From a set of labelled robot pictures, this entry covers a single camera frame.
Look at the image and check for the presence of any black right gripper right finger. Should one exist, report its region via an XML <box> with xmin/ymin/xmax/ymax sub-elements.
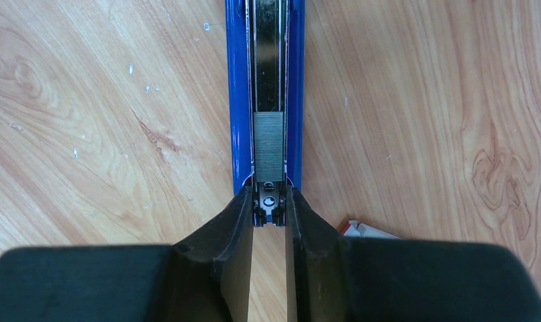
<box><xmin>285</xmin><ymin>188</ymin><xmax>541</xmax><ymax>321</ymax></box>

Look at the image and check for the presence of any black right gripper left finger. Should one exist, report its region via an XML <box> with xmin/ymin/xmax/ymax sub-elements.
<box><xmin>0</xmin><ymin>187</ymin><xmax>253</xmax><ymax>321</ymax></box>

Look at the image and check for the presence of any small staple box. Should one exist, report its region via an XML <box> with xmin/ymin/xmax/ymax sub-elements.
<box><xmin>342</xmin><ymin>220</ymin><xmax>398</xmax><ymax>239</ymax></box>

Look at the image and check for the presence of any silver staple strip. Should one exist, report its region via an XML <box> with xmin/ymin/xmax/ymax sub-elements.
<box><xmin>254</xmin><ymin>111</ymin><xmax>284</xmax><ymax>182</ymax></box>

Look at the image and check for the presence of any blue stapler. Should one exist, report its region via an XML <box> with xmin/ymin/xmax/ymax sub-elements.
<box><xmin>226</xmin><ymin>0</ymin><xmax>305</xmax><ymax>227</ymax></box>

